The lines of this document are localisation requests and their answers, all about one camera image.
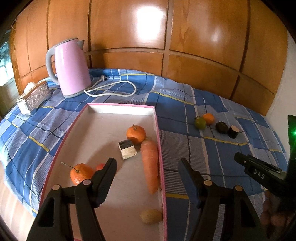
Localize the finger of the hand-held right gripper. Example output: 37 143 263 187
234 152 287 193

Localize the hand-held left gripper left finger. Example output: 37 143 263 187
26 158 117 241

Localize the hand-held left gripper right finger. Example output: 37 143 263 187
178 158 269 241

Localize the orange mandarin with long stem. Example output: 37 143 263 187
60 162 95 185

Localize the white cube with dark skin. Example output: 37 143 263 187
118 139 137 160

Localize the orange carrot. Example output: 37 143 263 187
140 138 160 194

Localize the dark cut cylinder piece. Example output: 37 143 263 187
228 125 245 139

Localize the pink shallow cardboard tray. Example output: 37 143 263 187
39 103 168 241

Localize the orange mandarin with short stem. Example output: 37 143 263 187
126 124 147 145

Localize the yellowish kiwi fruit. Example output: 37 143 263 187
141 209 163 225

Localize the green mandarin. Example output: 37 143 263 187
194 116 206 130

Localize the dark brown wrinkled fruit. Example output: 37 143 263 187
216 121 228 134

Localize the stemless orange mandarin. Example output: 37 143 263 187
203 113 215 126

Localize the person's right hand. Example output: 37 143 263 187
260 192 296 230

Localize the blue plaid tablecloth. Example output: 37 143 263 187
0 68 289 241

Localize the silver embossed tissue box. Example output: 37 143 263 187
17 81 52 114

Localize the pink electric kettle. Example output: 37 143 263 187
46 38 92 98

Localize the wooden door with glass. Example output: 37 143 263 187
0 35 18 112

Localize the wooden wardrobe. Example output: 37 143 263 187
9 0 288 116

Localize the white power cord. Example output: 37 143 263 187
84 75 137 97

